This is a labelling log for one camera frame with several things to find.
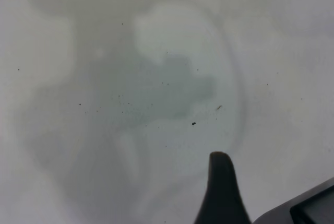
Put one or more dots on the dark grey base housing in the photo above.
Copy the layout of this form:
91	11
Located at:
313	208

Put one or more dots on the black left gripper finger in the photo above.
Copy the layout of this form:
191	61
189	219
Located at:
221	195

